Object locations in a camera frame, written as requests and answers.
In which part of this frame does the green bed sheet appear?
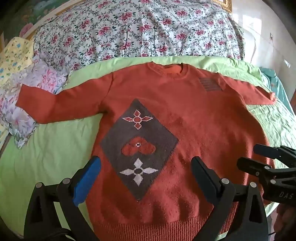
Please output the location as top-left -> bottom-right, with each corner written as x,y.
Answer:
0,55 -> 296,239

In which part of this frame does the teal patterned cloth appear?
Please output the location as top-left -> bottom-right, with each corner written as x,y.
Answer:
259,67 -> 294,114

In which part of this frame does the person's right hand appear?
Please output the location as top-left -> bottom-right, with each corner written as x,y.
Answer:
275,203 -> 296,238

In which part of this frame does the gold picture frame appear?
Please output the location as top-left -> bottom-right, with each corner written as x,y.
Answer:
213,0 -> 232,12

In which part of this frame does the orange knit sweater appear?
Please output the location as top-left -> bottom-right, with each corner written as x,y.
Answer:
16,62 -> 277,241

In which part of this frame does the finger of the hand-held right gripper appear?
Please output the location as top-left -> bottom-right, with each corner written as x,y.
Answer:
237,157 -> 276,186
253,144 -> 296,168

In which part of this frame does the yellow patterned cloth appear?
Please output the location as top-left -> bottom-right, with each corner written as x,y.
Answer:
0,37 -> 35,87

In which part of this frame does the white floral quilt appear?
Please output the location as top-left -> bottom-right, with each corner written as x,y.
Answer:
33,0 -> 245,72

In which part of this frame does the purple floral cloth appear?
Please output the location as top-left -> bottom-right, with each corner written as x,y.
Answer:
0,59 -> 68,149

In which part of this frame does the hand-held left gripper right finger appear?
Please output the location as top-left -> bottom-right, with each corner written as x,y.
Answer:
190,156 -> 269,241

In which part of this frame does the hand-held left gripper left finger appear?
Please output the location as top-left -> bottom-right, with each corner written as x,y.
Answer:
24,156 -> 101,241

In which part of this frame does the framed wall poster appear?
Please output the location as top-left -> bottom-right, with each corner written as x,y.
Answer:
0,0 -> 78,44

